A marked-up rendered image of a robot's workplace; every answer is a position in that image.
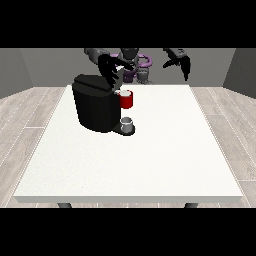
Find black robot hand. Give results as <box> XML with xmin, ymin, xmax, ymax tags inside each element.
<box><xmin>97</xmin><ymin>53</ymin><xmax>135</xmax><ymax>91</ymax></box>
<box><xmin>162</xmin><ymin>54</ymin><xmax>192</xmax><ymax>82</ymax></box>

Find pale grey machine lid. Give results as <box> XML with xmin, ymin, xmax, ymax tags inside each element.
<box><xmin>113</xmin><ymin>64</ymin><xmax>126</xmax><ymax>95</ymax></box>

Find red pod holder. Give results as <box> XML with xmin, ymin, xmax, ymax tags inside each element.
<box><xmin>118</xmin><ymin>90</ymin><xmax>135</xmax><ymax>110</ymax></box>

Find black coffee machine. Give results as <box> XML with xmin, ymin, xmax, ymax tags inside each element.
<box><xmin>71</xmin><ymin>73</ymin><xmax>136</xmax><ymax>136</ymax></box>

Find grey robot trunk purple rings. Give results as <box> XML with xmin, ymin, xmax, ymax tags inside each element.
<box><xmin>110</xmin><ymin>48</ymin><xmax>154</xmax><ymax>85</ymax></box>

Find small grey cup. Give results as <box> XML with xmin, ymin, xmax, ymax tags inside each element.
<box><xmin>120</xmin><ymin>116</ymin><xmax>135</xmax><ymax>134</ymax></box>

